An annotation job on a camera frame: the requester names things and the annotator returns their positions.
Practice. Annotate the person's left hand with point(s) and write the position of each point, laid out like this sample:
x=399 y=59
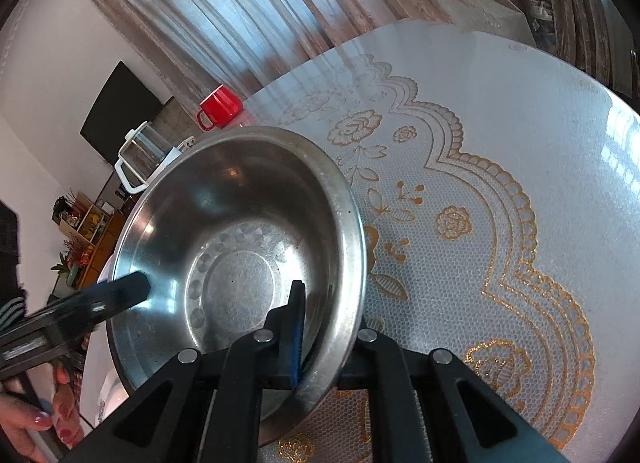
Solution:
x=20 y=410

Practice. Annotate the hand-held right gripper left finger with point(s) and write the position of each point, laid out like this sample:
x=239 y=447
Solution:
x=295 y=328

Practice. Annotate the white electric kettle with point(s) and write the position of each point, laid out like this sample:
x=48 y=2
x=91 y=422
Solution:
x=145 y=148

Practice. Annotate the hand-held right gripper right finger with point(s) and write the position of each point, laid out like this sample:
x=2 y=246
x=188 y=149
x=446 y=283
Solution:
x=380 y=363

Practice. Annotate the white plate purple floral rim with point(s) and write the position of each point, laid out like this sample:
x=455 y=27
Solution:
x=110 y=398

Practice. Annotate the wooden desktop shelf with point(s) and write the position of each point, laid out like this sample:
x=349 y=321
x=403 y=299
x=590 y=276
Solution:
x=85 y=215

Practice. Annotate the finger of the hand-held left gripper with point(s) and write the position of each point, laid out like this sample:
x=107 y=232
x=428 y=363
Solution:
x=120 y=293

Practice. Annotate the black wall television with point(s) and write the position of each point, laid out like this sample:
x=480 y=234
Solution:
x=120 y=113

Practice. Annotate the grey gold-patterned tablecloth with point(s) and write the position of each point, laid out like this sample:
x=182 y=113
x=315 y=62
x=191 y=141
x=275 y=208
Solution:
x=500 y=143

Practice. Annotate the beige side curtain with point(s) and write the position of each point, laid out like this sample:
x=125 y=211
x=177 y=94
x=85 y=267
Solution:
x=585 y=8

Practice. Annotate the beige window curtain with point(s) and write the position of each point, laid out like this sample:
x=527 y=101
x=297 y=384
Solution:
x=225 y=8

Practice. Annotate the stainless steel bowl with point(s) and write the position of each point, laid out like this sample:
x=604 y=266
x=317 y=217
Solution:
x=240 y=223

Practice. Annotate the red mug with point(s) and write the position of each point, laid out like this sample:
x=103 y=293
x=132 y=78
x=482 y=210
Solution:
x=220 y=105

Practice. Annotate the pile of bags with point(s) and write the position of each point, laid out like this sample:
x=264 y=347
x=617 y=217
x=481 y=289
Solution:
x=537 y=13

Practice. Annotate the potted green plant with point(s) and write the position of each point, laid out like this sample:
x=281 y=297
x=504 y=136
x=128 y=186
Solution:
x=67 y=265

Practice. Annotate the orange wooden desk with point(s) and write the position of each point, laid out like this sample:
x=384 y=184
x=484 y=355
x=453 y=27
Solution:
x=102 y=253

